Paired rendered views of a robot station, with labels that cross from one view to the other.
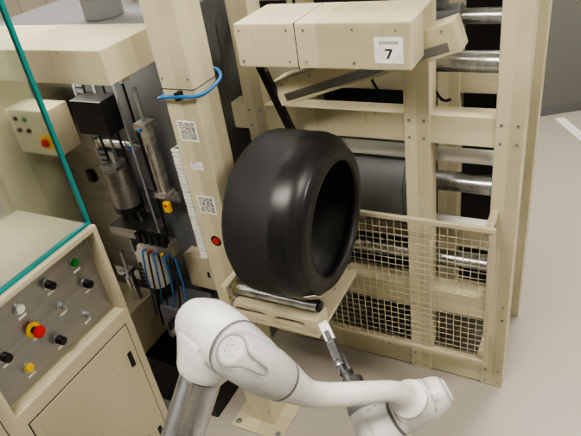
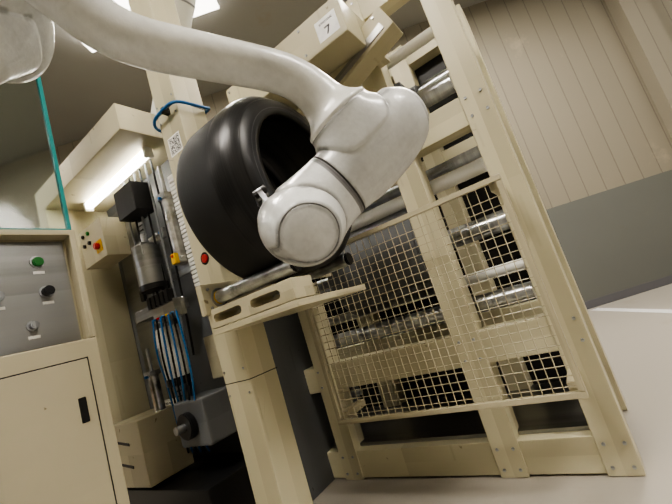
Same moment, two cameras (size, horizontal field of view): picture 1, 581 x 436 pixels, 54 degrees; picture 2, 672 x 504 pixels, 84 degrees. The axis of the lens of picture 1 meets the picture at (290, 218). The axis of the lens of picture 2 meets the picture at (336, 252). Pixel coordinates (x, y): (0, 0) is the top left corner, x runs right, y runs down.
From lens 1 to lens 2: 1.60 m
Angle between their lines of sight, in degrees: 41
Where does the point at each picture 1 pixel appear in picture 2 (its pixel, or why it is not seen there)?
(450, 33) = (379, 14)
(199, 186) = not seen: hidden behind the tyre
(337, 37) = (290, 45)
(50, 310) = not seen: outside the picture
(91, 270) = (60, 283)
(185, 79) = (170, 95)
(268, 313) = (243, 301)
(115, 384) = (42, 435)
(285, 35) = not seen: hidden behind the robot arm
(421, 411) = (351, 93)
